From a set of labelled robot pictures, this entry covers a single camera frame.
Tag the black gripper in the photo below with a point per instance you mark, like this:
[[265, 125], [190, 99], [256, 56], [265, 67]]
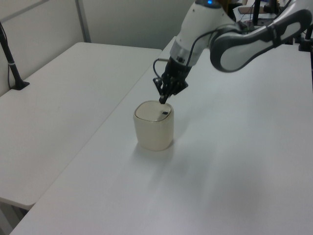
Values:
[[177, 68]]

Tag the cream ceramic cup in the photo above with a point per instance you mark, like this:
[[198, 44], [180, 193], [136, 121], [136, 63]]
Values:
[[154, 132]]

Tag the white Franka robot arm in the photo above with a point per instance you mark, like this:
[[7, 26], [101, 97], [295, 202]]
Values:
[[195, 22]]

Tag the thin black stand pole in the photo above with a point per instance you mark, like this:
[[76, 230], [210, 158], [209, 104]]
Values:
[[256, 11]]

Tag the black table clamp stand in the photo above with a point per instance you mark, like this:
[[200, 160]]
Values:
[[306, 41]]

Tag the grey metal partition post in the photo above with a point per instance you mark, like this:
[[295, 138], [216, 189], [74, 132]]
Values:
[[82, 22]]

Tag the black clamped camera pole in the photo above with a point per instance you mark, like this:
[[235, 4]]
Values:
[[12, 66]]

